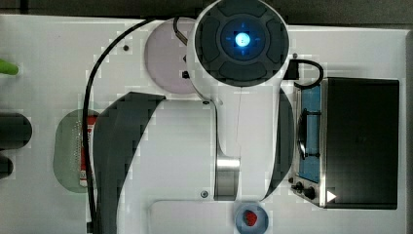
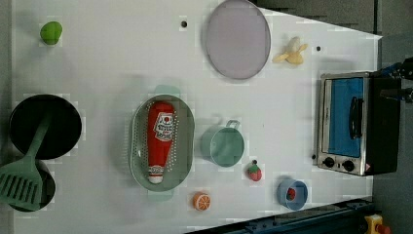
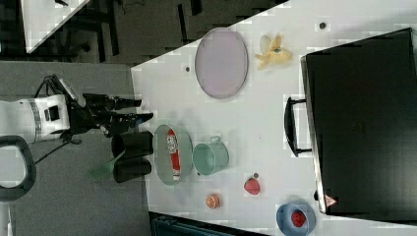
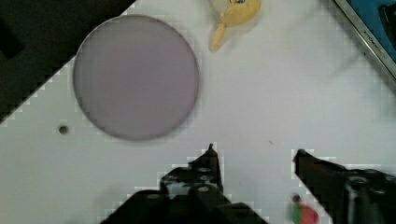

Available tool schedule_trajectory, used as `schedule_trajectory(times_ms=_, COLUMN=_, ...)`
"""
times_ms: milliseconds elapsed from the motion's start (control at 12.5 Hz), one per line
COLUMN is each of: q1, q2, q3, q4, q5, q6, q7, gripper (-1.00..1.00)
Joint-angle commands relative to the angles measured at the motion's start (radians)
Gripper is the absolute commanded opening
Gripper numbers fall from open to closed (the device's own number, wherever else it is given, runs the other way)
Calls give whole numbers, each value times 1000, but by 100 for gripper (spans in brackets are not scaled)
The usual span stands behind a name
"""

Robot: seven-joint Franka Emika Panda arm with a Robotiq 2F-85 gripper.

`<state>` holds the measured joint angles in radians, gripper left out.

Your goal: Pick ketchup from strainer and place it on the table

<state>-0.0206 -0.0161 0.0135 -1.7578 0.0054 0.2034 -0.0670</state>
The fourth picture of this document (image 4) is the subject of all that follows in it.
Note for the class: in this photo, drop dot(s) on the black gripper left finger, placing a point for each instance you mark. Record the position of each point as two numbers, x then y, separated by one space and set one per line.
187 195

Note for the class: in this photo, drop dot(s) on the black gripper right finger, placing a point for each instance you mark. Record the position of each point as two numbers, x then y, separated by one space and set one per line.
349 196

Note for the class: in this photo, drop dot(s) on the toy strawberry on table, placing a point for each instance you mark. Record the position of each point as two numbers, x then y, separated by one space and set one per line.
302 213

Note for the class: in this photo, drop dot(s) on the round grey plate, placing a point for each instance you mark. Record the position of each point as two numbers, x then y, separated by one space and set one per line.
136 77

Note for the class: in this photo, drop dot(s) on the black toaster oven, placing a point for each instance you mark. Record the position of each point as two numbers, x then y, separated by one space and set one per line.
373 23

